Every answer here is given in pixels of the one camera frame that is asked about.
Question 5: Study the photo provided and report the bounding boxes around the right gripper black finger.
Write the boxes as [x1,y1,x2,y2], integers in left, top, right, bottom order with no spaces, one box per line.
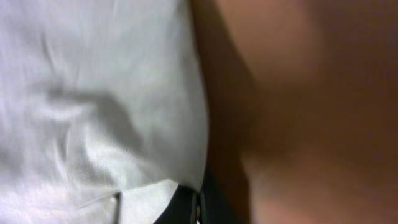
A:
[155,183,241,224]

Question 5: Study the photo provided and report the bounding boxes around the khaki green shorts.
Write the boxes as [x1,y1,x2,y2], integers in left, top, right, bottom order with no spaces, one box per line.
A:
[1,0,208,223]

